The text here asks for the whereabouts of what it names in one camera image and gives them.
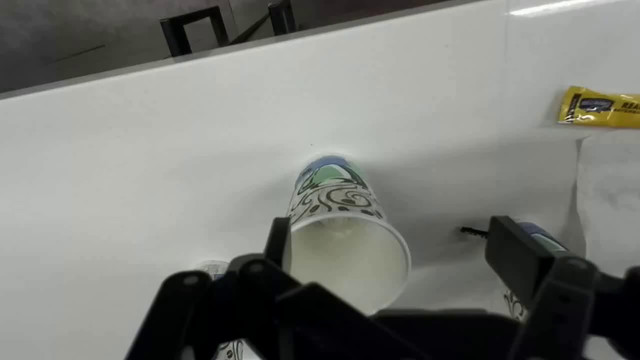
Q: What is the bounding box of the black metal frame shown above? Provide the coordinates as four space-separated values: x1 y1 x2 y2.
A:
158 0 298 58

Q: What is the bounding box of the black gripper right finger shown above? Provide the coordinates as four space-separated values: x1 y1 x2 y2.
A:
485 216 640 360

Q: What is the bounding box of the patterned paper coffee cup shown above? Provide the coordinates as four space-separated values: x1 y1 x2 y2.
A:
283 157 412 314

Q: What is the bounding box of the yellow sauce packet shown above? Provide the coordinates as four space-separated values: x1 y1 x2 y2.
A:
557 87 640 129

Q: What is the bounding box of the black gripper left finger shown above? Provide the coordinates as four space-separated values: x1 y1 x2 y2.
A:
124 216 427 360

